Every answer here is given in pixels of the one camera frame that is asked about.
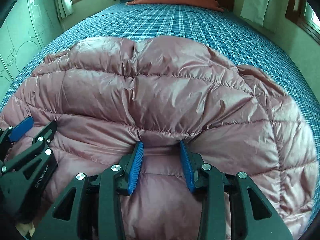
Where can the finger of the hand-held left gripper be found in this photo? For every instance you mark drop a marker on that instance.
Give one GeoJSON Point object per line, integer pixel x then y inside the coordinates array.
{"type": "Point", "coordinates": [46, 131]}
{"type": "Point", "coordinates": [21, 128]}

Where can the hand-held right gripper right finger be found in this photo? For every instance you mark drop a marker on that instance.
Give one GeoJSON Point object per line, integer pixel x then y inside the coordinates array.
{"type": "Point", "coordinates": [187, 167]}

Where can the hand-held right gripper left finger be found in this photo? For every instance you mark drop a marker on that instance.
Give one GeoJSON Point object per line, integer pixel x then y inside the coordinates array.
{"type": "Point", "coordinates": [136, 167]}

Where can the pink quilted down jacket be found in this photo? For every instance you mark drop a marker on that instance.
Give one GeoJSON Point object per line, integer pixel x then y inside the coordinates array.
{"type": "Point", "coordinates": [160, 92]}

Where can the wardrobe with circle pattern doors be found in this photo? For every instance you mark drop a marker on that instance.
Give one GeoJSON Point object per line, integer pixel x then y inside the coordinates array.
{"type": "Point", "coordinates": [22, 37]}

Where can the bed with blue plaid sheet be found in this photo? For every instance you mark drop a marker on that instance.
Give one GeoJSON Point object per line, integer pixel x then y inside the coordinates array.
{"type": "Point", "coordinates": [175, 22]}

